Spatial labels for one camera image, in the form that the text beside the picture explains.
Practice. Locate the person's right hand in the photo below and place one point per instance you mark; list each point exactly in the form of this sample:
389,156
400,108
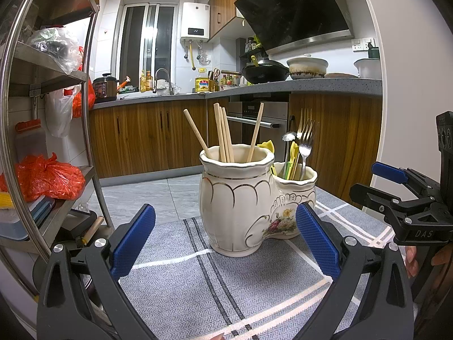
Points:
410,262

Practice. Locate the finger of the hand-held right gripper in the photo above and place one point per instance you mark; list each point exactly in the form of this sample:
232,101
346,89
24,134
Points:
371,198
389,173

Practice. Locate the clear plastic bag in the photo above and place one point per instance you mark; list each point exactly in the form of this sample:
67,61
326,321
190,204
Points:
56,47

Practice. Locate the silver metal fork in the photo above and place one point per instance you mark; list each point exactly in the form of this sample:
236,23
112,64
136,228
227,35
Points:
301,124
306,148

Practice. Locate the white water heater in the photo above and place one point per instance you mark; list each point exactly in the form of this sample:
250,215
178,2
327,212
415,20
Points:
194,17

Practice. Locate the metal shelf rack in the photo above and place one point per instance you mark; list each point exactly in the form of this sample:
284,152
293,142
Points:
60,85

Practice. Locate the small yellow item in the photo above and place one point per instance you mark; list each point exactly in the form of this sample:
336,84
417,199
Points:
5,199

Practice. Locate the crumpled orange plastic bag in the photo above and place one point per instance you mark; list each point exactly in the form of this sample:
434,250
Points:
46,179

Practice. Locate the knife block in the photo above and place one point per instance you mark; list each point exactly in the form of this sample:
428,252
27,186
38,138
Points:
213,85

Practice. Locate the brown shallow bowl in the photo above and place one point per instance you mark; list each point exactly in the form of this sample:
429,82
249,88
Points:
339,75

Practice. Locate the yellow green plastic utensil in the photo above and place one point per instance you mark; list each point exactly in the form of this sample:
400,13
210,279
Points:
293,156

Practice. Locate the metal sink faucet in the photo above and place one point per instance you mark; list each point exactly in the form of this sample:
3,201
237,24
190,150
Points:
171,85

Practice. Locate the hanging orange plastic bag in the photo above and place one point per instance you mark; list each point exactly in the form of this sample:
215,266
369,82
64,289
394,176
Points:
79,106

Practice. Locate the white plastic bag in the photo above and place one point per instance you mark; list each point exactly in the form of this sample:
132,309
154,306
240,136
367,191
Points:
58,113

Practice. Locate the white cooking pot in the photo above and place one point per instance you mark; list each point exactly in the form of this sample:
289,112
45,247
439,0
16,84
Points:
308,65

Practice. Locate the black wok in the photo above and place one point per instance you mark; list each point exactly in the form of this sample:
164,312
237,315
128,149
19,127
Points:
265,72

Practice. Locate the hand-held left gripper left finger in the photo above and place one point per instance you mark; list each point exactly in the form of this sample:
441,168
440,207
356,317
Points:
132,241

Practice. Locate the yellow cooking oil bottle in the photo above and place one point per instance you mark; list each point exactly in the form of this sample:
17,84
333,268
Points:
201,84

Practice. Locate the black spice rack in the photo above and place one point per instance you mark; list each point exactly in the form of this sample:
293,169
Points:
249,46

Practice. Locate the built-in oven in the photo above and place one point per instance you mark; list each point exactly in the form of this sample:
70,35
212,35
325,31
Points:
237,127

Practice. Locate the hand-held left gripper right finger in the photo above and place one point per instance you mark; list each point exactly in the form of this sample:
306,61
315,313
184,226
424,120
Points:
316,241

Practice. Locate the wooden wall cabinets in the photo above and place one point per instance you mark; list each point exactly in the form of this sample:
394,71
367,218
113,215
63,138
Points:
221,10

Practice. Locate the amber liquid bottle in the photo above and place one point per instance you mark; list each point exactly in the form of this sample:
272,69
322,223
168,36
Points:
150,83
143,83

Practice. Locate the white ceramic utensil holder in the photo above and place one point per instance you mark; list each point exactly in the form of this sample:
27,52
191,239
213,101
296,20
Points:
233,212

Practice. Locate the white bowl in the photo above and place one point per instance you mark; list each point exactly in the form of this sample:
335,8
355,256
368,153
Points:
368,69

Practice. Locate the kitchen window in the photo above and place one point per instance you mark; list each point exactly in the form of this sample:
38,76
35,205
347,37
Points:
132,42

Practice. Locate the grey countertop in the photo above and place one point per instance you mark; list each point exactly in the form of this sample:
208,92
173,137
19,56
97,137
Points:
318,86

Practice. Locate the stacked plastic food containers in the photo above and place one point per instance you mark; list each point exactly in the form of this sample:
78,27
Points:
21,219

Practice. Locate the silver metal spoon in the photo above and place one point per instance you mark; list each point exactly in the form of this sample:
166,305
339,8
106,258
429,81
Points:
289,136

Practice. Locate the grey striped table mat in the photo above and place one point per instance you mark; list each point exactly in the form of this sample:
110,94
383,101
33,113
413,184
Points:
212,290

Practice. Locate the wooden base cabinet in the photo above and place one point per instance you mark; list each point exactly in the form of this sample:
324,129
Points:
141,138
339,131

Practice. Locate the black range hood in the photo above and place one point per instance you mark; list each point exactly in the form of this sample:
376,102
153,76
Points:
293,10

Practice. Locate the white wall socket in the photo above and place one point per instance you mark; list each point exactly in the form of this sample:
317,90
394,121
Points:
359,44

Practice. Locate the yellow silicone spatula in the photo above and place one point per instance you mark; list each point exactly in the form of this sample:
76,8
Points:
267,146

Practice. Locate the dark red rice cooker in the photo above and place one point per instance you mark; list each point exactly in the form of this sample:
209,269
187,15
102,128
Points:
105,90

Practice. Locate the dark green box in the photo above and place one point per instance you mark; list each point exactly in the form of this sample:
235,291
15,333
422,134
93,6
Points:
373,52

